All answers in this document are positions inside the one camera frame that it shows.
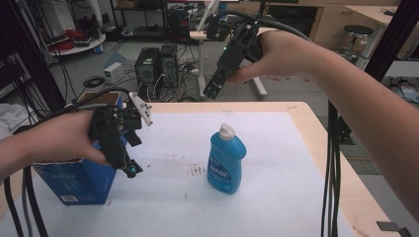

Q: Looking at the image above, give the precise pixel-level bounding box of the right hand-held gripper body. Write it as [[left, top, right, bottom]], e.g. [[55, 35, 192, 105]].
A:
[[207, 14, 265, 76]]

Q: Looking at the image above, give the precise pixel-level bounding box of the thick black cable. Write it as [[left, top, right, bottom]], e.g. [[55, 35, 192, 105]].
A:
[[13, 86, 131, 237]]

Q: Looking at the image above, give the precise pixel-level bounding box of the blue cardboard box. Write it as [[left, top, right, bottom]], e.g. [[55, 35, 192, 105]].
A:
[[32, 91, 126, 207]]

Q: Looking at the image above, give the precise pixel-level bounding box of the round white table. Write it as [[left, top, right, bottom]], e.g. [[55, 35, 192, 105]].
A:
[[46, 33, 108, 57]]

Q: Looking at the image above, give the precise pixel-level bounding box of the thick grey cable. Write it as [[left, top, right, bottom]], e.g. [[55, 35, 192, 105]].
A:
[[226, 9, 312, 42]]

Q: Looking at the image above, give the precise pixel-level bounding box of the black round stool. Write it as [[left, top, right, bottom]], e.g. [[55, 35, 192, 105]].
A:
[[335, 24, 376, 64]]

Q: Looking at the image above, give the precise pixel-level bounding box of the white cloth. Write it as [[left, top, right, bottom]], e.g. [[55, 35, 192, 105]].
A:
[[0, 103, 32, 140]]

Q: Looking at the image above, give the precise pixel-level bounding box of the small white box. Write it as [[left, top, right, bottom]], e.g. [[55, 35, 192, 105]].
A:
[[103, 61, 125, 85]]

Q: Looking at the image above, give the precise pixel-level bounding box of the black metal bracket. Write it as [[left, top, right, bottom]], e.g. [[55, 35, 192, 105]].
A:
[[338, 116, 356, 146]]

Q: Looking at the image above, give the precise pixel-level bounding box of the light wooden desk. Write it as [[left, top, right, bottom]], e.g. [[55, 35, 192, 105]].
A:
[[341, 4, 419, 61]]

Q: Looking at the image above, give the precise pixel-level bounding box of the white standing desk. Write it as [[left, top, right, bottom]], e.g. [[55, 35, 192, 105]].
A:
[[189, 27, 269, 101]]

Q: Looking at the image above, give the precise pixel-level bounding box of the black metal frame post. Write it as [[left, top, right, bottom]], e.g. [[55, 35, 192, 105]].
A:
[[363, 0, 419, 83], [0, 0, 67, 114]]

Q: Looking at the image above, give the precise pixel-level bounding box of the thin black cable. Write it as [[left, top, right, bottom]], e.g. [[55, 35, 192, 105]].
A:
[[2, 177, 25, 237]]

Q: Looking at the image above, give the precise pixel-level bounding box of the blue detergent bottle white cap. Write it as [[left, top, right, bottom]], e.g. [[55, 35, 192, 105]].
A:
[[206, 122, 248, 196]]

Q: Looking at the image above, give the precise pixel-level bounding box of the light wooden cabinet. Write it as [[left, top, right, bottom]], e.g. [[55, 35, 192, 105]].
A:
[[230, 0, 350, 51]]

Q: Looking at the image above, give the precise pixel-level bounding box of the person's right hand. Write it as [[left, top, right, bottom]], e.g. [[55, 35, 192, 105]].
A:
[[226, 29, 326, 85]]

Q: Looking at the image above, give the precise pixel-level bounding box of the grey metal bracket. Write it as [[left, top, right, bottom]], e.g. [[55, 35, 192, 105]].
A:
[[376, 220, 413, 237]]

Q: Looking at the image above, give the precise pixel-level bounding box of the red cable coil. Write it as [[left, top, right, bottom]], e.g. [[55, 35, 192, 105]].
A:
[[63, 29, 87, 42], [48, 40, 76, 52]]

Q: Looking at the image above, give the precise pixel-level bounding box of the coiled black cable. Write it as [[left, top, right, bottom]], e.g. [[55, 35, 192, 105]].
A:
[[82, 75, 106, 89]]

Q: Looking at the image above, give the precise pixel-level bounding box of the black computer tower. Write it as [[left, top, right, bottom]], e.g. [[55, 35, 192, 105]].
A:
[[133, 46, 161, 97], [159, 43, 180, 89]]

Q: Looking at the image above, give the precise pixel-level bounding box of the black cable bundle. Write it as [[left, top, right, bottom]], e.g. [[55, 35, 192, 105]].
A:
[[320, 100, 343, 237]]

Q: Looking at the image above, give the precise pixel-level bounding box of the black metal shelf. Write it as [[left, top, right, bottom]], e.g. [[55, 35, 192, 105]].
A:
[[109, 0, 170, 42]]

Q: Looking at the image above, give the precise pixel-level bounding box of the white table mat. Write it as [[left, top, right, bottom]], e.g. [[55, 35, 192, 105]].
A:
[[0, 111, 358, 237]]

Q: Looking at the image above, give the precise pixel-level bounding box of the black equipment case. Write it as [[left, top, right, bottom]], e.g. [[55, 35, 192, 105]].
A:
[[165, 5, 191, 46]]

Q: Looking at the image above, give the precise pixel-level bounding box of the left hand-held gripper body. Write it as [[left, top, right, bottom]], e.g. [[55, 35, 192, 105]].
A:
[[87, 92, 154, 170]]

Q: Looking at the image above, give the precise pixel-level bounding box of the person's left hand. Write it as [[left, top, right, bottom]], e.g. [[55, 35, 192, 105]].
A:
[[34, 111, 109, 165]]

